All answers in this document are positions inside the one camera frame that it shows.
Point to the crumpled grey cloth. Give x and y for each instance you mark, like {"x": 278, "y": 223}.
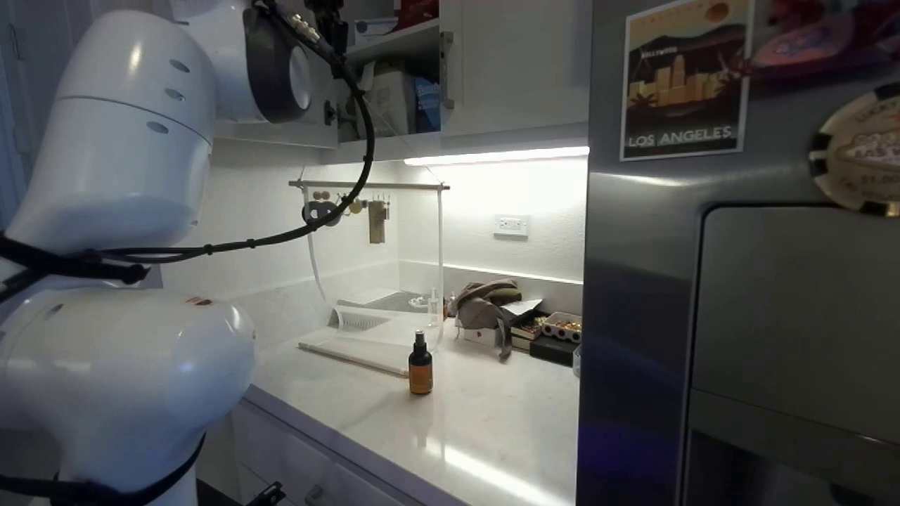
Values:
{"x": 483, "y": 312}

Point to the dark compartment box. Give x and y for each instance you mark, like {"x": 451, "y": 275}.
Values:
{"x": 556, "y": 334}

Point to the pink red fridge magnet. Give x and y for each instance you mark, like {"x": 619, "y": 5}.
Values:
{"x": 816, "y": 43}

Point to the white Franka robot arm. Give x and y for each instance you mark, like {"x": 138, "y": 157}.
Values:
{"x": 123, "y": 373}

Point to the under-cabinet light bar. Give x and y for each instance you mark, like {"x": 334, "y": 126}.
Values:
{"x": 496, "y": 156}

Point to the poker chip magnet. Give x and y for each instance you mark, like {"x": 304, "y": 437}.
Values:
{"x": 861, "y": 150}

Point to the yellow charm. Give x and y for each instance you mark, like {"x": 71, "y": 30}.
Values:
{"x": 378, "y": 223}

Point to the amber spray bottle black cap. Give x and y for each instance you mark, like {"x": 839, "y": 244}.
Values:
{"x": 421, "y": 368}

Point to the stainless steel refrigerator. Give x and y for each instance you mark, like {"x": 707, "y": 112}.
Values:
{"x": 657, "y": 327}

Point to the white wall outlet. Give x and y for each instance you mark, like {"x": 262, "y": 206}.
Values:
{"x": 510, "y": 226}

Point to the Los Angeles poster magnet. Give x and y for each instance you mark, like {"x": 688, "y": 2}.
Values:
{"x": 684, "y": 78}

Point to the black round badge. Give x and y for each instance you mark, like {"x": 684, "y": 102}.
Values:
{"x": 321, "y": 210}

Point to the white printed box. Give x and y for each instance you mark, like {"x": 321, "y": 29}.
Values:
{"x": 524, "y": 306}

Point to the blue plastic package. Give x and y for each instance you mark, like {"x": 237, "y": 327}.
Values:
{"x": 427, "y": 102}

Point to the white wall cupboard with shelves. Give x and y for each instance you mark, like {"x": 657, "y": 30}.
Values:
{"x": 469, "y": 142}

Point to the grey cardboard box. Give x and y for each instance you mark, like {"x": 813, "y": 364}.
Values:
{"x": 369, "y": 316}

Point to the white paper bag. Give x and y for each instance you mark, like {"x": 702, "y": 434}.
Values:
{"x": 390, "y": 98}

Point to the transparent flag with wooden dowels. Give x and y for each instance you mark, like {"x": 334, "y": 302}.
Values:
{"x": 396, "y": 185}

